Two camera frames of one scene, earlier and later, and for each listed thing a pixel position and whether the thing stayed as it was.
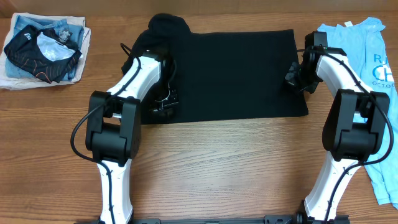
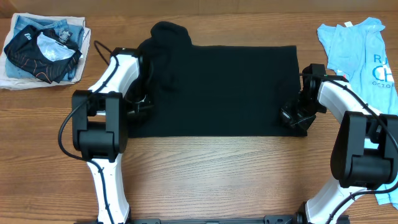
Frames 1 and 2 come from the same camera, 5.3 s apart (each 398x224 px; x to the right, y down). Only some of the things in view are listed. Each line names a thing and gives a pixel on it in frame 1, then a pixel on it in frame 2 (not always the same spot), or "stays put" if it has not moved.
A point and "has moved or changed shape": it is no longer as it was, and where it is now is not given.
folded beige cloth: [13, 83] stays put
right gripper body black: [303, 78] to [303, 112]
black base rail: [297, 218] stays put
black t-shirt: [223, 76] has moved or changed shape
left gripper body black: [165, 104] to [137, 104]
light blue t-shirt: [362, 41] stays put
